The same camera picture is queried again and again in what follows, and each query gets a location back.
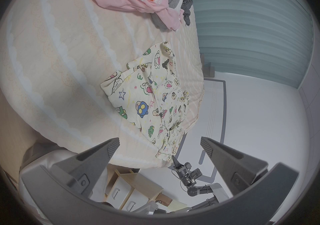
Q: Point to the grey bedside table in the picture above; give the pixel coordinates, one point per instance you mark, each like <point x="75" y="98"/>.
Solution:
<point x="208" y="69"/>

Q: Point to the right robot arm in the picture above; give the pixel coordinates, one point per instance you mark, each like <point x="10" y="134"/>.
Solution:
<point x="197" y="190"/>

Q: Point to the blue-green curtain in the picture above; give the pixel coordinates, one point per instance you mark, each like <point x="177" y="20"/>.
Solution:
<point x="250" y="18"/>

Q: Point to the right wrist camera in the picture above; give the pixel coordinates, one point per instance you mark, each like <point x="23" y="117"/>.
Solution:
<point x="196" y="173"/>

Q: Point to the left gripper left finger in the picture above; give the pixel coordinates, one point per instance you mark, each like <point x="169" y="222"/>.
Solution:
<point x="85" y="166"/>

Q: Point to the wooden chest of drawers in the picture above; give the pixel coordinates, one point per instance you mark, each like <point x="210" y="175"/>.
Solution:
<point x="147" y="184"/>

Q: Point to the white printed pyjama top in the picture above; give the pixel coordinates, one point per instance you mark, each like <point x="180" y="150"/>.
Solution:
<point x="147" y="93"/>

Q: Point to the bed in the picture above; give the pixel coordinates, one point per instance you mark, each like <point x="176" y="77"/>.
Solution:
<point x="62" y="68"/>

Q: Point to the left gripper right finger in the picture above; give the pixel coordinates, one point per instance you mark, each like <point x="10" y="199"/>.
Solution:
<point x="232" y="166"/>

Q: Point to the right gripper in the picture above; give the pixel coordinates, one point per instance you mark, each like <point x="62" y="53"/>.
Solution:
<point x="182" y="170"/>

